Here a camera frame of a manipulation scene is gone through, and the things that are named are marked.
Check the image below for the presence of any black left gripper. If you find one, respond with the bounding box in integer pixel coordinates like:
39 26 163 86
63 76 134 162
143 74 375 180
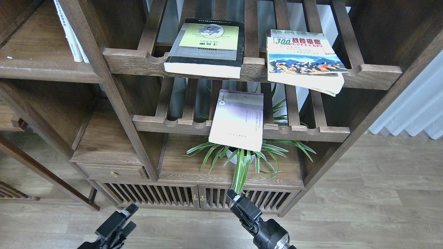
78 204 139 249

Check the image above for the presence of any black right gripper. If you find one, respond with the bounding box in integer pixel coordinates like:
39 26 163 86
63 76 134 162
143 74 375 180
226 189 290 249

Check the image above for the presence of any pale purple book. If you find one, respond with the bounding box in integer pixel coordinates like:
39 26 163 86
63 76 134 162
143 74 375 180
208 90 264 151

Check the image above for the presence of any brass drawer knob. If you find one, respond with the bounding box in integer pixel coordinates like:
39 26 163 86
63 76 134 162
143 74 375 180
110 171 118 178

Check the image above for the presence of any white plant pot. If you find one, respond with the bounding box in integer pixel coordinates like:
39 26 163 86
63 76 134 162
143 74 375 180
226 147 256 165

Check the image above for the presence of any green spider plant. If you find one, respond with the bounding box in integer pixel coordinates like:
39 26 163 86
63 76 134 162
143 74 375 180
183 83 317 194

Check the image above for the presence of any dark wooden bookshelf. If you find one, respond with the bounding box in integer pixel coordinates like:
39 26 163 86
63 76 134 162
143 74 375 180
1 0 442 216

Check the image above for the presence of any colourful 300 paperback book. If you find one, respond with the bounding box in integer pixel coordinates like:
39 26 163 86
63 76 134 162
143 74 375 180
267 29 347 96

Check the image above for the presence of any black and yellow book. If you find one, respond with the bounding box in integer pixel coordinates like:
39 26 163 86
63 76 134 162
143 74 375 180
164 18 244 79

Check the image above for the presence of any white book left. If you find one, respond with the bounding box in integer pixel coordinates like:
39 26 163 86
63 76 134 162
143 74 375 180
54 0 83 63

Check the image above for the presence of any white book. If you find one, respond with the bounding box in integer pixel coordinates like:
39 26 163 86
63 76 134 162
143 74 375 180
73 33 90 64
54 0 83 63

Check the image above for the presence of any white book right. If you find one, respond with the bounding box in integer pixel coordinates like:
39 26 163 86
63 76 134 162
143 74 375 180
73 33 90 64

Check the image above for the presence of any white curtain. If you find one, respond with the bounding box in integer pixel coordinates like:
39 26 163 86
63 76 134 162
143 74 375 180
368 52 443 140

